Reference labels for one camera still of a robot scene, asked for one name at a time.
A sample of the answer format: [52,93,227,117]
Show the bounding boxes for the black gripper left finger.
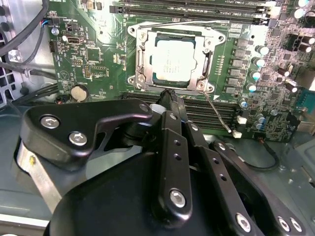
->
[18,88,194,224]

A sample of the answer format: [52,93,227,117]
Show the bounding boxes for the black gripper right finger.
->
[171,89,307,234]

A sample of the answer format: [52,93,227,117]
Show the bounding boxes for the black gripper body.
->
[48,149,279,236]

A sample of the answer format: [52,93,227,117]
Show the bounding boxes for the wire locking lever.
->
[205,92,233,134]
[136,20,231,28]

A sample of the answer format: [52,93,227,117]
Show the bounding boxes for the silver topped CPU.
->
[150,33,199,87]

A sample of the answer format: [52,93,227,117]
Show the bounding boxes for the metal socket cover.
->
[136,25,215,93]

